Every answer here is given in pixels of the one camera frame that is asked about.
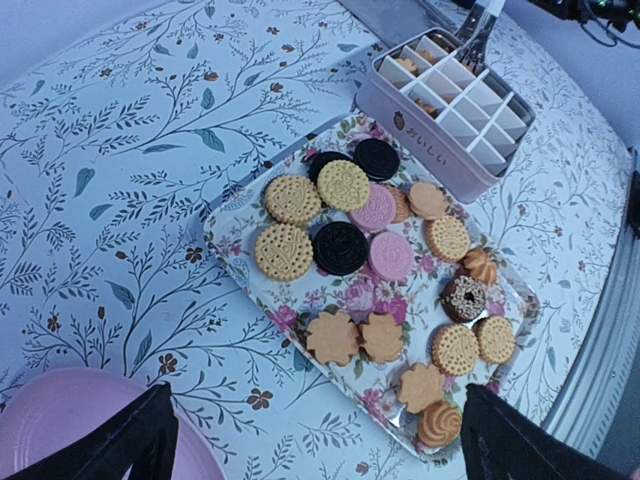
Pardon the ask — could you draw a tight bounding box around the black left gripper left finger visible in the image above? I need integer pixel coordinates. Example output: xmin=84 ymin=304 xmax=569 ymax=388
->
xmin=9 ymin=384 xmax=179 ymax=479

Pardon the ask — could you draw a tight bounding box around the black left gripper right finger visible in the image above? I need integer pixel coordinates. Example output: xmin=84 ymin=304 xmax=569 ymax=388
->
xmin=461 ymin=384 xmax=639 ymax=480

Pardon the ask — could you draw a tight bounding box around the flower shaped butter cookie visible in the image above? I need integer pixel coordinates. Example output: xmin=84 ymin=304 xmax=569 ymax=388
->
xmin=417 ymin=50 xmax=437 ymax=65

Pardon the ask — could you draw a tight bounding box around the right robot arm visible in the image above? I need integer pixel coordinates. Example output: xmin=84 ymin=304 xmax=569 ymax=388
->
xmin=532 ymin=0 xmax=639 ymax=50

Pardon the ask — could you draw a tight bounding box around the swirl butter cookie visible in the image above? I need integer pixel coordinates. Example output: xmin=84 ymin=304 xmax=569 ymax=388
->
xmin=418 ymin=401 xmax=462 ymax=448

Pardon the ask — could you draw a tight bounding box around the pink round plate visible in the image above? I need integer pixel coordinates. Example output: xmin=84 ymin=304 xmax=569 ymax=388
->
xmin=0 ymin=367 xmax=226 ymax=480

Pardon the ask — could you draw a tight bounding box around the chocolate sprinkle donut cookie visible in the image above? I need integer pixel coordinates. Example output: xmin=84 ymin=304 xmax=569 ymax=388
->
xmin=441 ymin=276 xmax=486 ymax=323

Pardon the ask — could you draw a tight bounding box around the floral rectangular tray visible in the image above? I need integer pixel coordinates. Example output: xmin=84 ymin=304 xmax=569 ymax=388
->
xmin=204 ymin=114 xmax=540 ymax=462

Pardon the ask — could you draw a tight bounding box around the pink sandwich cookie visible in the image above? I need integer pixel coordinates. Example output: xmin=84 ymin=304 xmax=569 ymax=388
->
xmin=369 ymin=231 xmax=414 ymax=281

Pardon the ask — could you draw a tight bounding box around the yellow dotted round biscuit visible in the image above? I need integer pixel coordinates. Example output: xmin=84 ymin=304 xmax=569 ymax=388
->
xmin=254 ymin=224 xmax=313 ymax=282

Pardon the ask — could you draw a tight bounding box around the black sandwich cookie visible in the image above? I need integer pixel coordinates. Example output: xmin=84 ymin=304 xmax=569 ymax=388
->
xmin=353 ymin=138 xmax=400 ymax=182

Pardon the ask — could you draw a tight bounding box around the pink tin with white dividers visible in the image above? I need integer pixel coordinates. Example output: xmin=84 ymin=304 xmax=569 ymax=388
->
xmin=356 ymin=28 xmax=535 ymax=203

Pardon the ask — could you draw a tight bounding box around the floral patterned tablecloth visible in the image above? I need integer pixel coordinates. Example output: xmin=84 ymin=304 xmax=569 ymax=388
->
xmin=1 ymin=1 xmax=633 ymax=479

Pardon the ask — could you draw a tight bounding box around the clear tin lid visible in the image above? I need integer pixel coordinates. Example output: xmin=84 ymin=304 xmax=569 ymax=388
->
xmin=339 ymin=0 xmax=463 ymax=47

